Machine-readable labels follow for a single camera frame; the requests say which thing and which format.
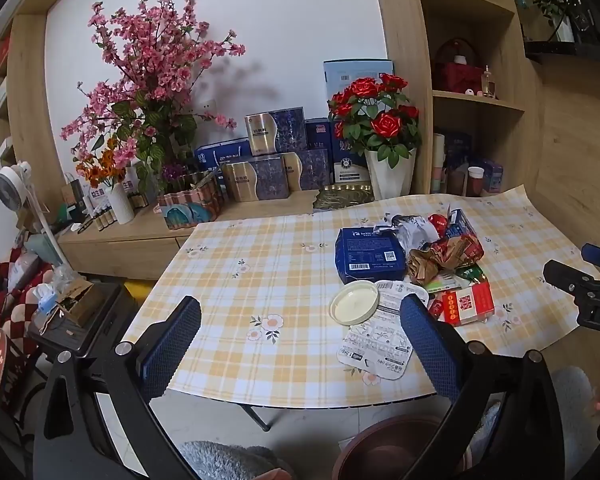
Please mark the gold ornate tray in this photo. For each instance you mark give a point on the gold ornate tray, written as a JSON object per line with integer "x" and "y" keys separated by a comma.
{"x": 342, "y": 197}

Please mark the red gift basket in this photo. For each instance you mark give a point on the red gift basket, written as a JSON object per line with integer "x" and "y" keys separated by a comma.
{"x": 457, "y": 72}

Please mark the narrow blue carton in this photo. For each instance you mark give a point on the narrow blue carton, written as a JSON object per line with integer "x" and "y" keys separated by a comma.
{"x": 462, "y": 222}

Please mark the glass perfume bottle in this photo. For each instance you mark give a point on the glass perfume bottle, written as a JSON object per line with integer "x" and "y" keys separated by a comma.
{"x": 489, "y": 85}

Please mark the red artificial rose bouquet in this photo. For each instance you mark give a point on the red artificial rose bouquet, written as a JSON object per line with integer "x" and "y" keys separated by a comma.
{"x": 375, "y": 110}

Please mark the red checkered blanket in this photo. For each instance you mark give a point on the red checkered blanket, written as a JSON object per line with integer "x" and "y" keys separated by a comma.
{"x": 5, "y": 305}

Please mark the dark blue book box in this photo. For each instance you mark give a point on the dark blue book box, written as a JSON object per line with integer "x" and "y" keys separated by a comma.
{"x": 459, "y": 150}

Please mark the pink artificial blossom branches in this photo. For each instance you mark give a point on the pink artificial blossom branches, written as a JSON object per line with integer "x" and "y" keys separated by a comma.
{"x": 150, "y": 70}

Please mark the red and gold cardboard box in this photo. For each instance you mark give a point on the red and gold cardboard box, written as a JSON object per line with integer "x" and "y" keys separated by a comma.
{"x": 470, "y": 302}

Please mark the orange artificial flowers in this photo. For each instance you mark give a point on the orange artificial flowers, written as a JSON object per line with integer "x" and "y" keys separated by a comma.
{"x": 102, "y": 167}

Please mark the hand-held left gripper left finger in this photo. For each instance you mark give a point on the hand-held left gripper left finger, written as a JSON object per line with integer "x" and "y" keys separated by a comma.
{"x": 172, "y": 350}

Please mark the black side table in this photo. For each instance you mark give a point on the black side table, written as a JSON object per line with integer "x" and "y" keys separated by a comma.
{"x": 100, "y": 320}

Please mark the colourful candle packet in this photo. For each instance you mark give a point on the colourful candle packet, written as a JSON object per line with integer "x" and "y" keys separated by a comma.
{"x": 440, "y": 286}

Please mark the white faceted flower pot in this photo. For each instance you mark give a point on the white faceted flower pot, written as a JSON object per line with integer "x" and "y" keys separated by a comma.
{"x": 390, "y": 175}

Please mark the white plastic bag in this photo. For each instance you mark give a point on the white plastic bag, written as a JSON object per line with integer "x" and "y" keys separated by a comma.
{"x": 415, "y": 230}

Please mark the green and gold wrapper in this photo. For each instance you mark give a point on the green and gold wrapper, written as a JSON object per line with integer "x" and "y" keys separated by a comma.
{"x": 469, "y": 274}

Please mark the small dark blue box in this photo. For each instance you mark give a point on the small dark blue box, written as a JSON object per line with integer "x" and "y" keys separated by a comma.
{"x": 317, "y": 135}

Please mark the purple artificial flowers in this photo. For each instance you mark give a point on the purple artificial flowers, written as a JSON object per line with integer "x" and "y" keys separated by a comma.
{"x": 172, "y": 171}

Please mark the white desk fan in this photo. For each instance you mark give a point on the white desk fan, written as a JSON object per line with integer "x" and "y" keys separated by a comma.
{"x": 10, "y": 182}

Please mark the blue cardboard box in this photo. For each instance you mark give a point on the blue cardboard box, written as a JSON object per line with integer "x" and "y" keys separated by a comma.
{"x": 370, "y": 255}

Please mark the blue and white box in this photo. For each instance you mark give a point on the blue and white box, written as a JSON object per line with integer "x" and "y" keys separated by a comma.
{"x": 350, "y": 165}

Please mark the tall light blue box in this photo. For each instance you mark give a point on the tall light blue box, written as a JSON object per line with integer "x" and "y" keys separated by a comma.
{"x": 347, "y": 72}

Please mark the black ledge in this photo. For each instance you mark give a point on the black ledge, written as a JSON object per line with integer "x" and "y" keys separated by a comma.
{"x": 570, "y": 49}

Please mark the red snack wrapper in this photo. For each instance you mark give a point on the red snack wrapper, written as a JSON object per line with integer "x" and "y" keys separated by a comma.
{"x": 462, "y": 250}

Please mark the cream round plastic lid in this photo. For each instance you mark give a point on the cream round plastic lid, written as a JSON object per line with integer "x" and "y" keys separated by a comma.
{"x": 354, "y": 302}

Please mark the small blue printed box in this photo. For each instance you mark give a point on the small blue printed box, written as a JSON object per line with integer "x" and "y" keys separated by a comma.
{"x": 492, "y": 177}

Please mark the brown plastic bin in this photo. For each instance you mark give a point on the brown plastic bin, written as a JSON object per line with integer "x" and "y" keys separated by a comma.
{"x": 380, "y": 450}

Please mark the brown gold wrapper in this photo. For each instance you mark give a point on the brown gold wrapper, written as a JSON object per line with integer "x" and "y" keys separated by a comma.
{"x": 427, "y": 265}

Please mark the black table leg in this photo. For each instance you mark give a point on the black table leg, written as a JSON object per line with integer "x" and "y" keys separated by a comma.
{"x": 257, "y": 419}

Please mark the red paper cup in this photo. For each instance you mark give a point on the red paper cup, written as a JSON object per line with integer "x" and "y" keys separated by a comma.
{"x": 475, "y": 182}

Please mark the grey fluffy cloth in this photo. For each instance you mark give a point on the grey fluffy cloth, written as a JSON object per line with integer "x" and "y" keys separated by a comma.
{"x": 220, "y": 460}

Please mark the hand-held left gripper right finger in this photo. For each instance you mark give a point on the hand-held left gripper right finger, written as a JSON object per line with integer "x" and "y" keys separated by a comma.
{"x": 430, "y": 350}

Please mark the row of small bottles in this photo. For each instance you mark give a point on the row of small bottles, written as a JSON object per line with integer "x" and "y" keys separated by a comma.
{"x": 100, "y": 217}

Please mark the open cardboard box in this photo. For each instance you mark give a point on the open cardboard box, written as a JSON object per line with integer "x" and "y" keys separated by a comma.
{"x": 80, "y": 300}

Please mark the pink roses in white vase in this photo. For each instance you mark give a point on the pink roses in white vase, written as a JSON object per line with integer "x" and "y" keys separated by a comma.
{"x": 555, "y": 0}

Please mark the white ribbed vase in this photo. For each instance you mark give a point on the white ribbed vase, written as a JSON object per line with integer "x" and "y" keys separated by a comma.
{"x": 121, "y": 205}

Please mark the crushed red drink can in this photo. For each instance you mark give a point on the crushed red drink can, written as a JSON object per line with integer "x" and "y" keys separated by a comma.
{"x": 437, "y": 221}

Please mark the wooden wall shelf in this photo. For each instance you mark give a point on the wooden wall shelf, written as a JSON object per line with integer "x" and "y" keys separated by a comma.
{"x": 30, "y": 85}

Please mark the stack of pastel cups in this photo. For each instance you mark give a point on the stack of pastel cups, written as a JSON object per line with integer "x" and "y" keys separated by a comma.
{"x": 438, "y": 165}

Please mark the white printed seal film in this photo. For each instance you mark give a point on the white printed seal film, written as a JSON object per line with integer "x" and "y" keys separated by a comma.
{"x": 400, "y": 297}
{"x": 375, "y": 350}

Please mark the wooden shelf unit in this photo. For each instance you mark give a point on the wooden shelf unit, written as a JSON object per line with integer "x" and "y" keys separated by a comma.
{"x": 405, "y": 60}

